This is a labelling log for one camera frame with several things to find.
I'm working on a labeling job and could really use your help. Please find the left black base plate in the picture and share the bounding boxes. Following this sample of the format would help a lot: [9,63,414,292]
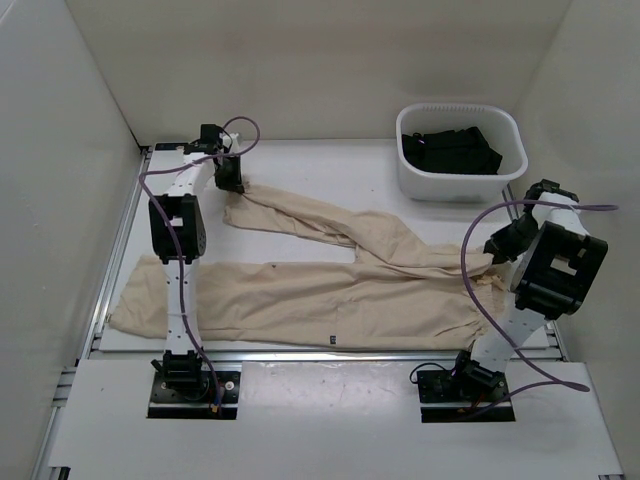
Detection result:
[147,370,242,420]

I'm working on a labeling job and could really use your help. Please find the black folded trousers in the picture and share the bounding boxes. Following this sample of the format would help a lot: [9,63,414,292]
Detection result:
[401,127,503,175]

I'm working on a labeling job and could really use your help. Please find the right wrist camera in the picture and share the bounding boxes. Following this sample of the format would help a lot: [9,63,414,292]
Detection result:
[526,179,561,200]

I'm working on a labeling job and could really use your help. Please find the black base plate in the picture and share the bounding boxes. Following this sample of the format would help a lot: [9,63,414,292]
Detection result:
[416,370,515,424]
[147,370,242,420]

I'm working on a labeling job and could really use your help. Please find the small blue label sticker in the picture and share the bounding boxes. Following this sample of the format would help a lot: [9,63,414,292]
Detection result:
[154,142,187,151]

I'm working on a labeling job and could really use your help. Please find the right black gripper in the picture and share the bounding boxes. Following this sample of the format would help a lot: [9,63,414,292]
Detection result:
[483,213,540,265]

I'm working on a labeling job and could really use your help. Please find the white plastic basket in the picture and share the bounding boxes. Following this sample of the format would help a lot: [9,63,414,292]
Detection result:
[396,103,528,203]

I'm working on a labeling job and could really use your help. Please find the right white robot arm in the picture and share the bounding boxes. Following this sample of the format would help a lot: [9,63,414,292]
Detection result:
[449,179,609,400]

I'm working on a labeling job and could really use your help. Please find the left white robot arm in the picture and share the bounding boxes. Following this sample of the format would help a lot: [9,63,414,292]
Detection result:
[139,131,244,405]

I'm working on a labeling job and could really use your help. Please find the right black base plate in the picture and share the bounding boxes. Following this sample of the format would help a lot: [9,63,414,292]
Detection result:
[416,370,515,424]

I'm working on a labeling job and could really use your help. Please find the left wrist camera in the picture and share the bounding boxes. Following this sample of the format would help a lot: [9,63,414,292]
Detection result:
[198,124,240,150]

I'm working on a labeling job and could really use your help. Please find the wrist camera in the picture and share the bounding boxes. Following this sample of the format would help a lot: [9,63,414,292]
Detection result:
[526,179,561,200]
[198,124,240,150]

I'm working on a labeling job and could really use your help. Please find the beige trousers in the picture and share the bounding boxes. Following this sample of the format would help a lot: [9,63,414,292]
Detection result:
[109,182,514,349]

